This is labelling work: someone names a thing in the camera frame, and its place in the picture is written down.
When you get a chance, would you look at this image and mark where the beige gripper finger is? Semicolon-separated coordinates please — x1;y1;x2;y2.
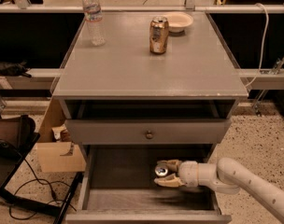
157;160;181;172
154;174;184;188

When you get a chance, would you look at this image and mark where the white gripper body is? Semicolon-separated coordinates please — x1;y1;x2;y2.
178;161;199;187

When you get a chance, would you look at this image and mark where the blue silver redbull can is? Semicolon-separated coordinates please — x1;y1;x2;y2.
155;166;168;177

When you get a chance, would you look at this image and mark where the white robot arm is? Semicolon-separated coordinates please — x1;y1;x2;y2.
154;158;284;224

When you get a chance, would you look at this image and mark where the round brass drawer knob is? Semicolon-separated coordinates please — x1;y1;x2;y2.
145;131;153;139

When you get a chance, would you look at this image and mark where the grey top drawer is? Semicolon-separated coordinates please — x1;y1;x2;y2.
65;119;231;145

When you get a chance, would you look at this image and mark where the open grey middle drawer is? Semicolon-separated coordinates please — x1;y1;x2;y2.
65;145;232;224

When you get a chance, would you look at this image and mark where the gold dented soda can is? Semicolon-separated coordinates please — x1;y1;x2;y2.
149;16;169;54

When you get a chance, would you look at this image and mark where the cardboard box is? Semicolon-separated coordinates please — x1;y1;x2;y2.
36;99;86;173

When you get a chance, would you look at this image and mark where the white paper bowl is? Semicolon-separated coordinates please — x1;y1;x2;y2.
164;12;193;33

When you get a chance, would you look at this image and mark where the brown bag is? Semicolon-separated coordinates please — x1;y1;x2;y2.
0;115;36;148

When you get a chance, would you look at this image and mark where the black chair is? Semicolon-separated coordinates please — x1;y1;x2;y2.
0;133;83;224

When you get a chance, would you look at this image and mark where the black computer mouse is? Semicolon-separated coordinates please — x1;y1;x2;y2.
0;139;21;160

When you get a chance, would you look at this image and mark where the clear plastic water bottle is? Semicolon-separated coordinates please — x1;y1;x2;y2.
82;0;106;46

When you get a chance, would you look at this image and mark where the black floor cable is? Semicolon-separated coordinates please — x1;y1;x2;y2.
8;158;78;221

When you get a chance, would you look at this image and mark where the white hanging cable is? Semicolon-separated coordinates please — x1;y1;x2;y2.
244;2;271;89

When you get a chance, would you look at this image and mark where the black cloth on rail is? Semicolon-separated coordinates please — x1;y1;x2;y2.
0;62;31;77

